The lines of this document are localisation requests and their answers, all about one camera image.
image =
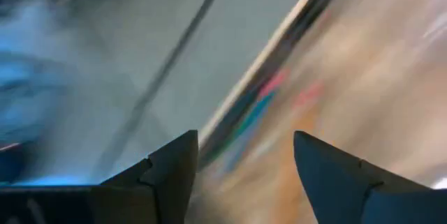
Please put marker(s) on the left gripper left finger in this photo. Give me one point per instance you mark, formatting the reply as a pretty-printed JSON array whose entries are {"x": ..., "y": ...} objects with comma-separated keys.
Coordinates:
[{"x": 104, "y": 206}]

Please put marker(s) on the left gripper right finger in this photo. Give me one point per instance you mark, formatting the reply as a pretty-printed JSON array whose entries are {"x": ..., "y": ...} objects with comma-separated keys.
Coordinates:
[{"x": 349, "y": 196}]

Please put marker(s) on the teal pencil with pink eraser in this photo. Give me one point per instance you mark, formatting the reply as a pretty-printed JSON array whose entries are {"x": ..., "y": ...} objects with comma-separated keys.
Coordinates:
[{"x": 258, "y": 112}]

